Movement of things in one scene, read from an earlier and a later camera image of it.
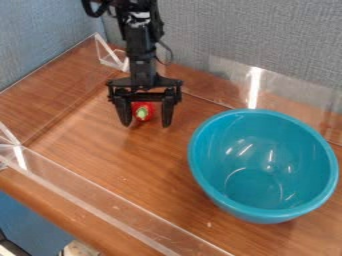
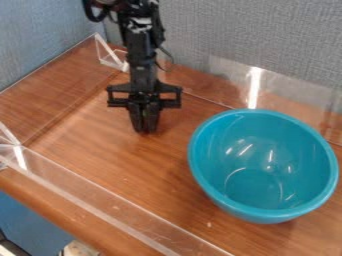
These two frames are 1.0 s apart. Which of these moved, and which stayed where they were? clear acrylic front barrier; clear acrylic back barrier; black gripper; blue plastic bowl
Moved: black gripper
Stayed: blue plastic bowl; clear acrylic back barrier; clear acrylic front barrier
